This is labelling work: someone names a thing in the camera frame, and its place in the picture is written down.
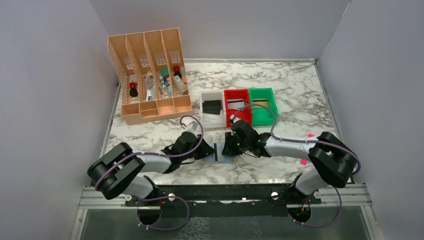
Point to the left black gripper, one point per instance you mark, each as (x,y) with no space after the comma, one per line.
(205,149)

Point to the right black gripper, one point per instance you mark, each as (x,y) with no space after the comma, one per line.
(229,149)

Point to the beige card holder wallet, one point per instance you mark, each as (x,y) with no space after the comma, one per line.
(210,159)

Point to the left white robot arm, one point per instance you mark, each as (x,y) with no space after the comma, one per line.
(117,171)

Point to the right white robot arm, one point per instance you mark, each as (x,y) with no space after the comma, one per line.
(333,161)

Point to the silver card in red bin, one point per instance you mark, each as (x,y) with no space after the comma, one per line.
(235,104)

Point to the gold card in green bin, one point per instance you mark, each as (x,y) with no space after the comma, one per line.
(262,102)

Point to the black cards in white bin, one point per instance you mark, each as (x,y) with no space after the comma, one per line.
(212,107)

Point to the green plastic bin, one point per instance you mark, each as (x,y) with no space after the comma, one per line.
(261,116)

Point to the white plastic bin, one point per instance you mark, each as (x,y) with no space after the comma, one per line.
(212,121)

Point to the white box in organizer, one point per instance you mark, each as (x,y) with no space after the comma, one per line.
(180,85)

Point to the red black small bottle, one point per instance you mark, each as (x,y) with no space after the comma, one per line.
(177,71)

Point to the green capped tube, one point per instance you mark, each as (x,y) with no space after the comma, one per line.
(165,83)

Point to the silver items in organizer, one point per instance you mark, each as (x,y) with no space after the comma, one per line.
(149,87)

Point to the red capped black bottle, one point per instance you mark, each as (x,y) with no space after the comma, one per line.
(133,89)

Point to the peach desk file organizer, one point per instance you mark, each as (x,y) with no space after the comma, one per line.
(151,70)

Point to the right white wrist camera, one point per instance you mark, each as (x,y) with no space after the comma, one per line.
(233,119)

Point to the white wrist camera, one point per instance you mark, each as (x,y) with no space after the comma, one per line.
(190,127)
(233,119)

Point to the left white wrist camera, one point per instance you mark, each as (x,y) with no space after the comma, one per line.
(190,127)

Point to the black metal base rail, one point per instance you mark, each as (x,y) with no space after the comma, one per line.
(224,200)

